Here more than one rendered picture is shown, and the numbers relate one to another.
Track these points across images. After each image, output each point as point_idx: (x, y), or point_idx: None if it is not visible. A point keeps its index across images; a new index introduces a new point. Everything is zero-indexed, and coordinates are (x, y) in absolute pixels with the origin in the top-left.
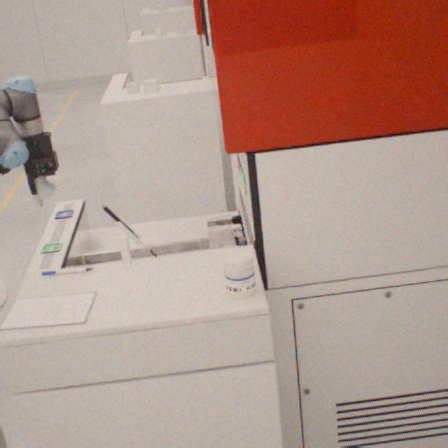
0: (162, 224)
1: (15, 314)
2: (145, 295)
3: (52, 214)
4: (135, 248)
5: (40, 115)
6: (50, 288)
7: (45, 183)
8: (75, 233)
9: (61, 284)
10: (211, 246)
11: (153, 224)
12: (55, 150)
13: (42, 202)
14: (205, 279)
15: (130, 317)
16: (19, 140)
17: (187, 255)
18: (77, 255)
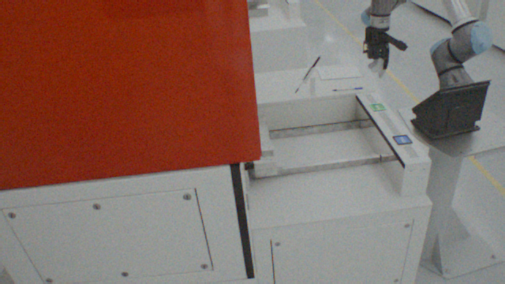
0: (331, 211)
1: (354, 70)
2: (293, 79)
3: (417, 143)
4: (336, 159)
5: (370, 13)
6: (349, 82)
7: (377, 65)
8: (378, 129)
9: (345, 84)
10: (270, 143)
11: (342, 211)
12: (369, 46)
13: (379, 76)
14: (264, 86)
15: (296, 71)
16: (365, 9)
17: (278, 99)
18: (374, 138)
